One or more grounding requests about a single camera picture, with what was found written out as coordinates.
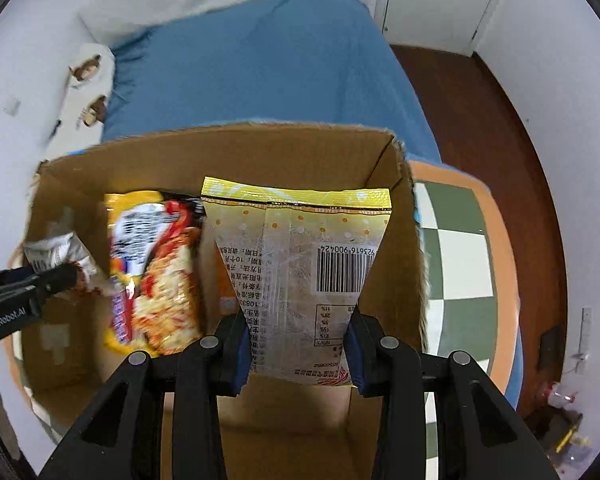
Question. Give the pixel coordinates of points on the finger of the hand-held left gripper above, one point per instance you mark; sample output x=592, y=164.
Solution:
x=57, y=280

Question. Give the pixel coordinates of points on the blue bed sheet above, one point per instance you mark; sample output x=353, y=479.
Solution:
x=280, y=60

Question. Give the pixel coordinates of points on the green white checkered cloth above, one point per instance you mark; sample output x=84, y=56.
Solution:
x=460, y=260

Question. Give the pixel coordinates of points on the pale yellow noodle packet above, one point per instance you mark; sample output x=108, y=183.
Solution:
x=290, y=270

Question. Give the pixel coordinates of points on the cardboard box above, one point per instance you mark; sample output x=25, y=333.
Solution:
x=300, y=160

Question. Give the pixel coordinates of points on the white door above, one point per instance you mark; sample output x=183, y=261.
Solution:
x=430, y=0

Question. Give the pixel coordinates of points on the white bear print pillow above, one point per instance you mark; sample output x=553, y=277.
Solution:
x=94, y=56

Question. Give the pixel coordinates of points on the orange red noodle packet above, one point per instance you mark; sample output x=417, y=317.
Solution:
x=155, y=280

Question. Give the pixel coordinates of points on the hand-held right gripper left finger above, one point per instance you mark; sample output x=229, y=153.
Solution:
x=240, y=355

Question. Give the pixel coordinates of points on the pile of floor clutter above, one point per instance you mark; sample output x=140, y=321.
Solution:
x=560, y=420

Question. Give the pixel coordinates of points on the white wall socket strip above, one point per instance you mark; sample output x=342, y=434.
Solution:
x=586, y=330

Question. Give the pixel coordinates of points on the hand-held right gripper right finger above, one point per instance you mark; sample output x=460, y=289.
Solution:
x=356, y=360

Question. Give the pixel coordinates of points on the white grey cereal snack packet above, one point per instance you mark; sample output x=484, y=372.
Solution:
x=50, y=252

